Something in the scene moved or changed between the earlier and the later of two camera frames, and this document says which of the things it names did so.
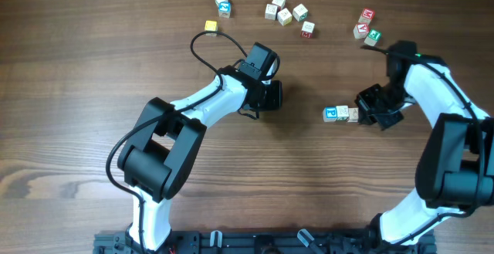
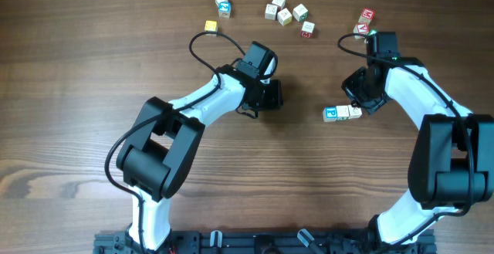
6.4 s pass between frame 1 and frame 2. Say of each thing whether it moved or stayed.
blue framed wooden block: stayed
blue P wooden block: stayed
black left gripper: stayed
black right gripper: moved
